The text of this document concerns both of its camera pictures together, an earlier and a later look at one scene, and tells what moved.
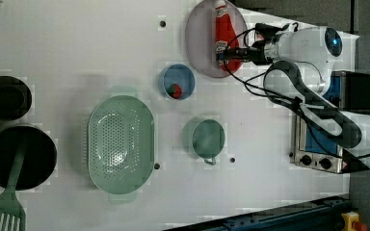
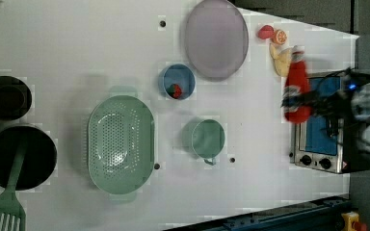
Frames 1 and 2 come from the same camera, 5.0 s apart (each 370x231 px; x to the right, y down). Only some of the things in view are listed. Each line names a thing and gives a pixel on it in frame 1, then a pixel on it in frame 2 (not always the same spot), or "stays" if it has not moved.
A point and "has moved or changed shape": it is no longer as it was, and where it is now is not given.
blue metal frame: (318, 216) stays
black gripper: (254, 54) -> (333, 105)
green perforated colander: (120, 140) stays
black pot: (2, 151) stays
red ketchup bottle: (225, 37) has moved or changed shape
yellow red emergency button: (351, 222) stays
